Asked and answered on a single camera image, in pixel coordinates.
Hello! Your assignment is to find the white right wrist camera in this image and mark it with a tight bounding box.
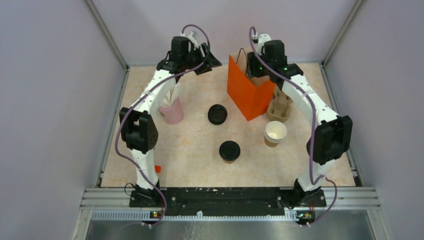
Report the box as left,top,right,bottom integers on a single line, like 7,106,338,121
251,33,272,55

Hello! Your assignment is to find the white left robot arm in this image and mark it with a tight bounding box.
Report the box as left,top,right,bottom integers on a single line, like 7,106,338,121
119,36,222,207

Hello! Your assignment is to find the black lid stack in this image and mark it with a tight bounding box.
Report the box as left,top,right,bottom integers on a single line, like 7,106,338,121
207,104,228,125

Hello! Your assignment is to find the black coffee cup lid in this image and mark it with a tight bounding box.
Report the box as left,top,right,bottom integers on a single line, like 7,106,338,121
218,140,241,159

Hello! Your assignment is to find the brown paper cup stack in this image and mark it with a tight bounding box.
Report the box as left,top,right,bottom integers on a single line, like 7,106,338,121
264,121,288,148

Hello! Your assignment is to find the small red cube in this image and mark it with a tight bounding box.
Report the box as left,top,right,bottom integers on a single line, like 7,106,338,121
154,165,162,174

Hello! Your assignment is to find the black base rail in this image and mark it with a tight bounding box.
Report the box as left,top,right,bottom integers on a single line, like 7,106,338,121
129,187,327,217

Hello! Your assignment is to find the pink straw holder cup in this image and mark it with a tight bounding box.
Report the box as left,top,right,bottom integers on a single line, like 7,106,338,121
158,97,184,125

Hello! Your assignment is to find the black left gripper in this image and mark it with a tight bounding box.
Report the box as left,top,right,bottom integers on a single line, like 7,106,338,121
181,42,221,75

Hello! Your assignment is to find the single cardboard cup carrier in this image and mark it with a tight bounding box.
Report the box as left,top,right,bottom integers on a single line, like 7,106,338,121
248,75,270,87

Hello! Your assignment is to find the cardboard cup carrier stack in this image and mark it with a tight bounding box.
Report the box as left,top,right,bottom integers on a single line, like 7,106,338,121
266,86,293,123

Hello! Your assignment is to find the orange paper bag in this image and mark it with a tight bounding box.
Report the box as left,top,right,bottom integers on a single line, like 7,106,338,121
227,48,276,122

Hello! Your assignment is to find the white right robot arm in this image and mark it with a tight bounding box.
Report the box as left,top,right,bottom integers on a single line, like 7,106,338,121
248,36,353,206

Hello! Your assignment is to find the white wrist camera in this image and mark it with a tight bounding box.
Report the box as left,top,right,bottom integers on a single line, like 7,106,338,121
251,33,272,55
180,30,200,50

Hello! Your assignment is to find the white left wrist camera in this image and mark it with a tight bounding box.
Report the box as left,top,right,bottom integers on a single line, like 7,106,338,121
180,30,200,50

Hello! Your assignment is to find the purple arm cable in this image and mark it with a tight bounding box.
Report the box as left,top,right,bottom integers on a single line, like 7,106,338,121
114,23,212,229
248,26,338,226

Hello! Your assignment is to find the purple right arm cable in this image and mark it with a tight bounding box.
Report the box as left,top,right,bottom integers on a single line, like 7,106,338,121
248,26,338,226

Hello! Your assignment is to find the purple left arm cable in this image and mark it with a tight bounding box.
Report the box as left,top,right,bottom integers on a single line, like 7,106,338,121
114,23,212,229

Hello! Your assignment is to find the brown paper coffee cup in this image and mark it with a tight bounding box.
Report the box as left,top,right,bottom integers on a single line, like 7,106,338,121
222,158,237,164

